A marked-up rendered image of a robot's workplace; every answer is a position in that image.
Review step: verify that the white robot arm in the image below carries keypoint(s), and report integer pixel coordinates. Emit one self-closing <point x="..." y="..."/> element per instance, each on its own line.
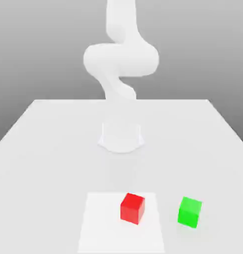
<point x="121" y="59"/>

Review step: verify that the small red cube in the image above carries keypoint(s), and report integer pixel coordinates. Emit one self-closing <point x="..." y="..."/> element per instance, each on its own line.
<point x="132" y="208"/>

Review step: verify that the small green cube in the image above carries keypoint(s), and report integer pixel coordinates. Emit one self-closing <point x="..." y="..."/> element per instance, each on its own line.
<point x="189" y="212"/>

